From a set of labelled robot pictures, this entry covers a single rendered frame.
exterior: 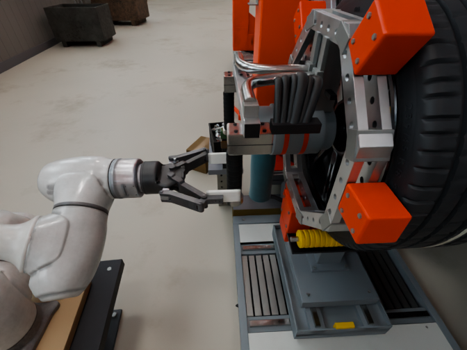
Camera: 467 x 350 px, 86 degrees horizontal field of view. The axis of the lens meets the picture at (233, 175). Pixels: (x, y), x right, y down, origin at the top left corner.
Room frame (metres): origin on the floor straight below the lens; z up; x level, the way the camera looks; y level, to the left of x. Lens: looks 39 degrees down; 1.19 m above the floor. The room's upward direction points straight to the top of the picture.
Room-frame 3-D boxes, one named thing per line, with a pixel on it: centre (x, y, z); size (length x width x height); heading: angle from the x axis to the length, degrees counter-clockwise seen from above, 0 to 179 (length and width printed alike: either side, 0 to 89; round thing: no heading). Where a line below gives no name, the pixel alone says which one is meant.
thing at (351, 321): (0.61, -0.40, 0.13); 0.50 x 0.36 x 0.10; 3
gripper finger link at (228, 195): (0.38, 0.02, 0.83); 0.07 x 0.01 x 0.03; 93
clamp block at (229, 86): (0.79, -0.01, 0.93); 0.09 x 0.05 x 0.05; 93
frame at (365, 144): (0.63, -0.23, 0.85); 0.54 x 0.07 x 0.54; 3
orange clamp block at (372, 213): (0.31, -0.25, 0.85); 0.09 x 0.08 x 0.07; 3
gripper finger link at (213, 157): (0.51, 0.03, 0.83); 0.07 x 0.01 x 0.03; 93
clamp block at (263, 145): (0.45, -0.03, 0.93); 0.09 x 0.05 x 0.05; 93
